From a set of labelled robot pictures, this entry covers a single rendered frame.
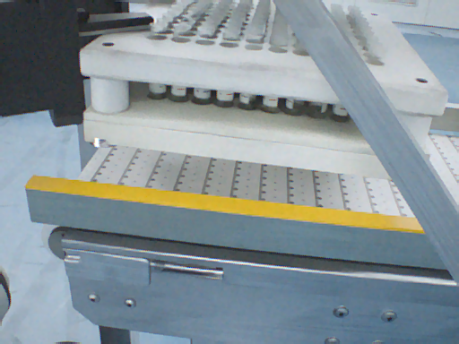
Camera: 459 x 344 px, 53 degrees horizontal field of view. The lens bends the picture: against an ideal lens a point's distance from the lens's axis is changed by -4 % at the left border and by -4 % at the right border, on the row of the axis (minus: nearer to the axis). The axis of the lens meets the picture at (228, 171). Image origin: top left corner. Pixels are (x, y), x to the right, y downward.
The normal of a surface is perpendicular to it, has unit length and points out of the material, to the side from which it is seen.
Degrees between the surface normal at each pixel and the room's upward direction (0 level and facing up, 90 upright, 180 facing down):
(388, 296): 90
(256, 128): 0
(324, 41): 87
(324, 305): 90
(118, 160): 0
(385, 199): 0
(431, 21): 90
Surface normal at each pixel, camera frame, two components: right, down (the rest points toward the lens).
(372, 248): -0.10, 0.49
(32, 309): 0.07, -0.86
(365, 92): -0.63, 0.30
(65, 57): 0.44, 0.46
